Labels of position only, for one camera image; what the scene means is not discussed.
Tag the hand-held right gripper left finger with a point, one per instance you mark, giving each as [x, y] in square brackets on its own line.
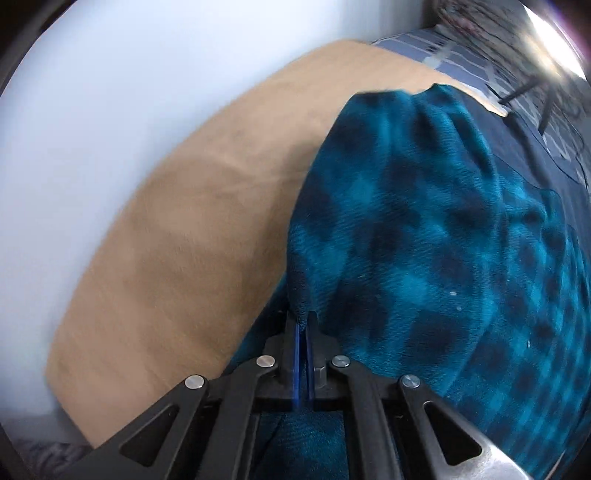
[295, 364]

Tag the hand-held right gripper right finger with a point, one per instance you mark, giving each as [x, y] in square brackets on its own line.
[312, 364]

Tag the teal plaid fleece garment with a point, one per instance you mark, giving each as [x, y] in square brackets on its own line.
[415, 230]

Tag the tan blanket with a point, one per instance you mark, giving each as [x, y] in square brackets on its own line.
[194, 207]

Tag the grey mottled cloth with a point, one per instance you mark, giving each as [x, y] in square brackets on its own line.
[46, 459]

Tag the dark navy cloth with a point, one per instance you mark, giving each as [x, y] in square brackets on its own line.
[521, 152]

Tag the blue striped bedding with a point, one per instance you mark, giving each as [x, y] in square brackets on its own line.
[461, 60]

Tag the grey patterned fabric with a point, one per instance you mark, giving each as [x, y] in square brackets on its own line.
[480, 21]

